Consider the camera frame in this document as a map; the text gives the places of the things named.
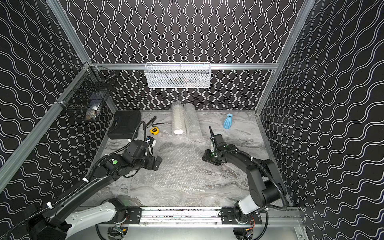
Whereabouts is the blue ribbed vase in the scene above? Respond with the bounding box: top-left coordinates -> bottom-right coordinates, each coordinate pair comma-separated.
223,114 -> 233,129

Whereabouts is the clear bubble wrap sheet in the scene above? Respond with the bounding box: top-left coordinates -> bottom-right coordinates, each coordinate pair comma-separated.
140,143 -> 238,193

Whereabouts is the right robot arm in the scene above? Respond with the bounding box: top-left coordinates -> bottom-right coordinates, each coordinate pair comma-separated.
202,133 -> 289,215

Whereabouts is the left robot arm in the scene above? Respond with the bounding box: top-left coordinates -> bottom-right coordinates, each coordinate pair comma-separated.
4,137 -> 162,240

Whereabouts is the clear bubble wrap roll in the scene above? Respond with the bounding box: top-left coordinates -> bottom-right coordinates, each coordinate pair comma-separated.
184,103 -> 202,139

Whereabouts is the bubble wrapped white cylinder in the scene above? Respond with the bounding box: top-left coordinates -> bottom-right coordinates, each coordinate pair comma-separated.
171,101 -> 186,135

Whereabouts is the yellow tape measure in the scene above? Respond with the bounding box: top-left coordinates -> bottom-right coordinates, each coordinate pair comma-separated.
150,127 -> 160,135

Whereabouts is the black utility knife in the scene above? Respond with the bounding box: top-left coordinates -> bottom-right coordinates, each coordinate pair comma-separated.
146,116 -> 164,129

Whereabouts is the black plastic tool case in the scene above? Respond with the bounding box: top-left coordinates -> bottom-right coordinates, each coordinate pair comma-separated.
108,110 -> 142,140

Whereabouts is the white roll in black basket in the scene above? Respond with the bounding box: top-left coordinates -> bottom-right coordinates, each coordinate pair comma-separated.
85,100 -> 102,120

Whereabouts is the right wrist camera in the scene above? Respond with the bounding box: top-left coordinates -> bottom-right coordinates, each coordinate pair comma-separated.
210,137 -> 216,153

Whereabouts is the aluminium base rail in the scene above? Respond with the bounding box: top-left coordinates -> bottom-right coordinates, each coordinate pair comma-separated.
59,206 -> 304,228

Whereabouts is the black wire basket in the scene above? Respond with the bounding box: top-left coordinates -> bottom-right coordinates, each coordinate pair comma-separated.
59,66 -> 117,122

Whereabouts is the white wire mesh basket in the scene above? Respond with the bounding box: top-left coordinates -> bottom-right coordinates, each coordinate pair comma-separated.
144,62 -> 212,89

